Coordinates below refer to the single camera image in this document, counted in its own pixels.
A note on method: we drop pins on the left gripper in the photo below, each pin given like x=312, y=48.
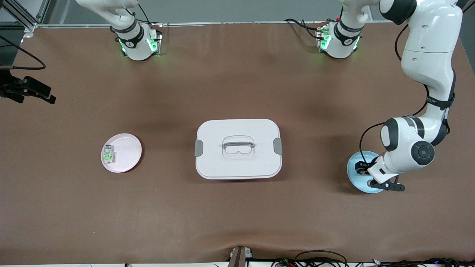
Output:
x=361, y=167

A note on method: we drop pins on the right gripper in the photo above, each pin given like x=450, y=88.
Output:
x=11, y=90

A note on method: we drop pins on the orange and black switch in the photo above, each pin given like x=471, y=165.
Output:
x=362, y=170

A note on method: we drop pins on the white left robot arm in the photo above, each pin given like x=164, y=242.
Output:
x=430, y=44

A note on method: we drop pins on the light blue round plate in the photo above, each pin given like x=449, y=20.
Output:
x=356, y=181

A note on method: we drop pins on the pink round plate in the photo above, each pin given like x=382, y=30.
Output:
x=128, y=154

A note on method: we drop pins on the white lidded box grey clips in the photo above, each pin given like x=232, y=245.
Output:
x=237, y=167

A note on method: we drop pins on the brown table mat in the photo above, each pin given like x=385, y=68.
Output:
x=237, y=222

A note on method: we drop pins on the aluminium frame profile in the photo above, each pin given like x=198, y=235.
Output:
x=29, y=26

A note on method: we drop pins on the green and clear switch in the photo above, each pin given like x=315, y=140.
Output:
x=108, y=155

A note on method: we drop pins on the metal table edge bracket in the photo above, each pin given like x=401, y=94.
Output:
x=239, y=257

